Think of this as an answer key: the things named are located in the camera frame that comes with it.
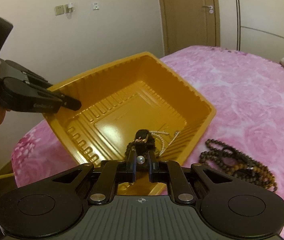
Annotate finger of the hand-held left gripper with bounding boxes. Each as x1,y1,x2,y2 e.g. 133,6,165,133
23,71,57,93
46,87,82,111

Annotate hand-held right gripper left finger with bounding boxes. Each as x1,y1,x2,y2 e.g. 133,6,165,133
44,150,136,204

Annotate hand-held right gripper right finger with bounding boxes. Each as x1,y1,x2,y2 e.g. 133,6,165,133
148,151,235,204

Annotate white pearl bracelet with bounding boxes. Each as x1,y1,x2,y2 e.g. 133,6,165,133
151,130,181,157

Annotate orange plastic tray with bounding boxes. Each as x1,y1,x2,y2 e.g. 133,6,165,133
42,52,217,196

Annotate dark bead necklace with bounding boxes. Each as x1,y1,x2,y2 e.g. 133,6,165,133
199,139,257,180

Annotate brown bead necklace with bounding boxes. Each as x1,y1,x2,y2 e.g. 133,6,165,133
231,164,278,192

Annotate pink floral blanket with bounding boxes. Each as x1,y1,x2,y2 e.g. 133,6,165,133
11,45,284,240

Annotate tan wooden door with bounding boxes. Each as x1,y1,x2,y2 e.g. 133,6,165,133
157,0,220,55

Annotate cream wardrobe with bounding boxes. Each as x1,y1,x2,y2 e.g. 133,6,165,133
233,0,284,62

